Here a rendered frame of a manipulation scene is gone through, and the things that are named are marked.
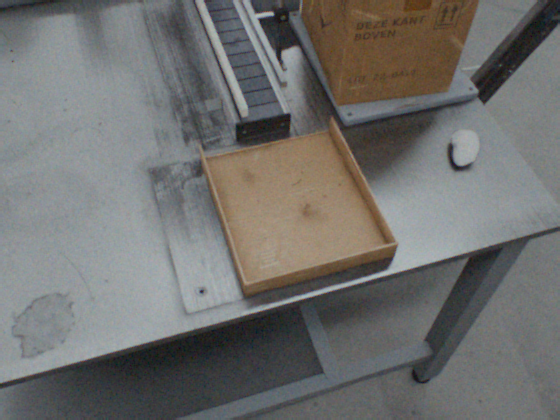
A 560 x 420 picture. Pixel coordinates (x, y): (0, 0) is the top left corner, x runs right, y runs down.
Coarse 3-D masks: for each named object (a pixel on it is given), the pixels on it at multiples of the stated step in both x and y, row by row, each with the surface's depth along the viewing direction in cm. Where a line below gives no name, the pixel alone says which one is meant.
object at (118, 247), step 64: (64, 0) 139; (128, 0) 140; (0, 64) 124; (64, 64) 125; (128, 64) 126; (192, 64) 127; (0, 128) 114; (64, 128) 114; (128, 128) 115; (192, 128) 116; (320, 128) 117; (384, 128) 118; (448, 128) 119; (0, 192) 105; (64, 192) 105; (128, 192) 106; (192, 192) 106; (384, 192) 108; (448, 192) 109; (512, 192) 110; (0, 256) 97; (64, 256) 97; (128, 256) 98; (192, 256) 98; (448, 256) 101; (0, 320) 90; (64, 320) 91; (128, 320) 91; (192, 320) 92; (0, 384) 85
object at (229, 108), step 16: (192, 16) 130; (240, 16) 130; (208, 48) 123; (256, 48) 124; (208, 64) 124; (272, 80) 118; (224, 96) 115; (288, 112) 113; (240, 128) 111; (256, 128) 113; (272, 128) 114; (288, 128) 116
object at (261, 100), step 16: (192, 0) 137; (208, 0) 133; (224, 0) 133; (224, 16) 129; (208, 32) 126; (224, 32) 126; (240, 32) 126; (224, 48) 123; (240, 48) 123; (240, 64) 120; (256, 64) 120; (224, 80) 121; (240, 80) 117; (256, 80) 117; (256, 96) 115; (272, 96) 115; (256, 112) 112; (272, 112) 112
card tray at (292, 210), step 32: (224, 160) 111; (256, 160) 111; (288, 160) 111; (320, 160) 112; (352, 160) 108; (224, 192) 106; (256, 192) 107; (288, 192) 107; (320, 192) 107; (352, 192) 108; (224, 224) 98; (256, 224) 102; (288, 224) 103; (320, 224) 103; (352, 224) 103; (384, 224) 100; (256, 256) 99; (288, 256) 99; (320, 256) 99; (352, 256) 95; (384, 256) 99; (256, 288) 93
